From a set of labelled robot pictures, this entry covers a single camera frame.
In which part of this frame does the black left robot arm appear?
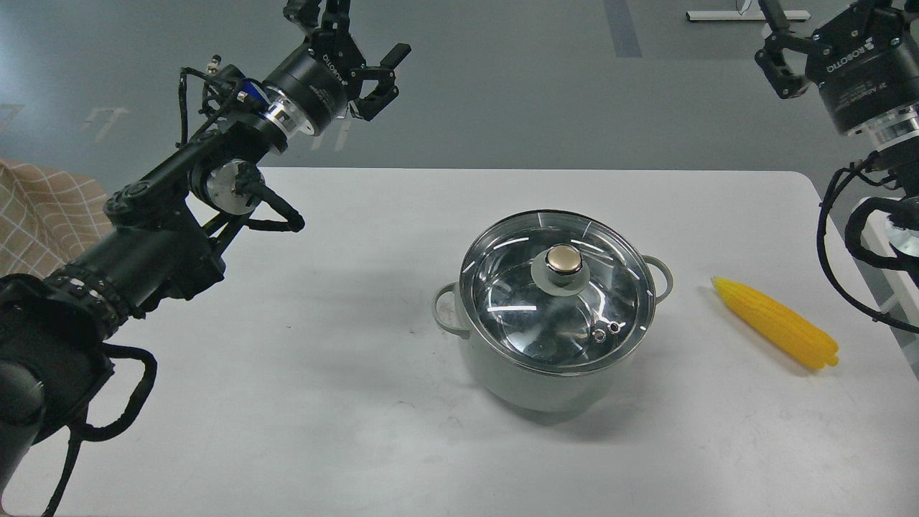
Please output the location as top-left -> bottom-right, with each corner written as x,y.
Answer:
2,1 -> 411,516

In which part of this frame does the beige checkered cloth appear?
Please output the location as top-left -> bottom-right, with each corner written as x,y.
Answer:
1,159 -> 112,278

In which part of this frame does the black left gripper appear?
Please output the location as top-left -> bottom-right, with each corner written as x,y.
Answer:
266,1 -> 411,136

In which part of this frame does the white desk base bar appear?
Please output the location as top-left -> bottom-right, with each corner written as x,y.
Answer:
685,10 -> 811,22

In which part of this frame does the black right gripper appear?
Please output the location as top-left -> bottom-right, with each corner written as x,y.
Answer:
755,1 -> 918,134

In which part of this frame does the glass pot lid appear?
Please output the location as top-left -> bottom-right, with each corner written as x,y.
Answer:
455,210 -> 673,376

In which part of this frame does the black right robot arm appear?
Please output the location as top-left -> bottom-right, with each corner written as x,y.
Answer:
755,1 -> 918,333

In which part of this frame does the yellow toy corn cob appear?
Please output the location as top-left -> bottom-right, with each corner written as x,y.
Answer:
710,277 -> 839,371

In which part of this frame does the grey steel cooking pot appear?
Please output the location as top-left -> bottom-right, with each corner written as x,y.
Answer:
431,210 -> 675,415

